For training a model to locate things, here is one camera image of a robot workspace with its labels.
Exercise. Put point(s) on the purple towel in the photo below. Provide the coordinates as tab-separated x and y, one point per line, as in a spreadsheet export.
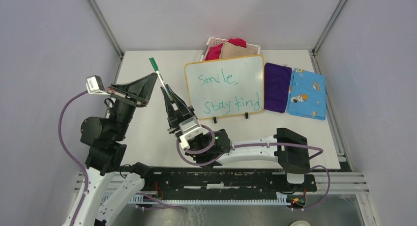
276	85

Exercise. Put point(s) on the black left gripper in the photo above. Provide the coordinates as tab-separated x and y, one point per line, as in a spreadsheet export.
140	90

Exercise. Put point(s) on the red cloth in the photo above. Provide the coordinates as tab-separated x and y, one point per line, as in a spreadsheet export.
214	50

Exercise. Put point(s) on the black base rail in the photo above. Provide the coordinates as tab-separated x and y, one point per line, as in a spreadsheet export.
223	184

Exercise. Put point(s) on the white cable duct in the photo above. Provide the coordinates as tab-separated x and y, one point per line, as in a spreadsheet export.
280	200

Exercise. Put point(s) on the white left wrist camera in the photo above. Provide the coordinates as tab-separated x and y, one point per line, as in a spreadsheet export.
95	85

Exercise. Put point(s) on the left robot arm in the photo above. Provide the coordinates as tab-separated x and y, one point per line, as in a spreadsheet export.
103	136

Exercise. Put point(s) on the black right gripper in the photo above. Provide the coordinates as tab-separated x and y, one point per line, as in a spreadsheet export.
174	120

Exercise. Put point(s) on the white plastic basket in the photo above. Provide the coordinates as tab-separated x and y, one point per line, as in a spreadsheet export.
249	46

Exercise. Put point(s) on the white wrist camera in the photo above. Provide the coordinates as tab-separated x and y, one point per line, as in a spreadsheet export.
95	85
189	129

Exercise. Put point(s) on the yellow framed whiteboard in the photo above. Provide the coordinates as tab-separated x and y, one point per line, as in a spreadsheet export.
226	87

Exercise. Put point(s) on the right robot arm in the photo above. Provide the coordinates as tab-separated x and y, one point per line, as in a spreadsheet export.
209	148

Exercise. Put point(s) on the white round object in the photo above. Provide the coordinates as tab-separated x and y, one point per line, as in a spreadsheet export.
300	223

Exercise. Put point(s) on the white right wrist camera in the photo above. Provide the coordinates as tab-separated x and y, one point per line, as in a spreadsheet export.
189	129

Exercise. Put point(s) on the beige cloth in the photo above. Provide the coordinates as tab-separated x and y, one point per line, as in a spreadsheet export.
230	50

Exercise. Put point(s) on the blue patterned cloth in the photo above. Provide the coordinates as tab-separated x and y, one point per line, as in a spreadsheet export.
307	95

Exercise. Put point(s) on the green whiteboard marker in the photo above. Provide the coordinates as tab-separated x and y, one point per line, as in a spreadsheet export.
161	79

